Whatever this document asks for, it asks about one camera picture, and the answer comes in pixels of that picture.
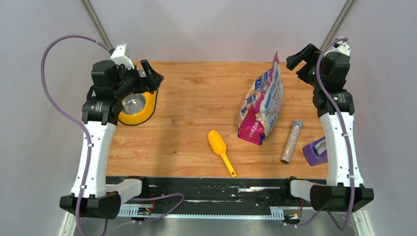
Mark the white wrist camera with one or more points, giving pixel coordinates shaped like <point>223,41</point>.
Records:
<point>340,47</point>
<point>120,56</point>

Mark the yellow plastic scoop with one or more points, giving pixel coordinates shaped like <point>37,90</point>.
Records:
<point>219,147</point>

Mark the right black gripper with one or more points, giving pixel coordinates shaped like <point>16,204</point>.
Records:
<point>310,54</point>

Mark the glitter cylinder tube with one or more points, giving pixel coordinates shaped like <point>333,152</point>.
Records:
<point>290,145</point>

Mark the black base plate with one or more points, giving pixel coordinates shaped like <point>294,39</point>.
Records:
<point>240,195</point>

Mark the pink pet food bag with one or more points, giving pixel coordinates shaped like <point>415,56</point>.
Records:
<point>261,106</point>

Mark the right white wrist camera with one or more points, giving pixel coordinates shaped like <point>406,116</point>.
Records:
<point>340,47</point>

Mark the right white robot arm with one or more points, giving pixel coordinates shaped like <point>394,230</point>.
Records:
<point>326,72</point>

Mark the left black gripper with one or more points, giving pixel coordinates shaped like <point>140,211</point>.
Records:
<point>154,79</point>

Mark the yellow double pet bowl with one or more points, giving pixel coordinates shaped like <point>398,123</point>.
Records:
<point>138,108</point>

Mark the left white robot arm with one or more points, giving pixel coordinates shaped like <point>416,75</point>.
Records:
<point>112,83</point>

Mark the aluminium frame rail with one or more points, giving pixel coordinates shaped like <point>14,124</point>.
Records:
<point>202,210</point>

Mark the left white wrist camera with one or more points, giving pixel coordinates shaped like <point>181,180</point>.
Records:
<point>120,56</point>

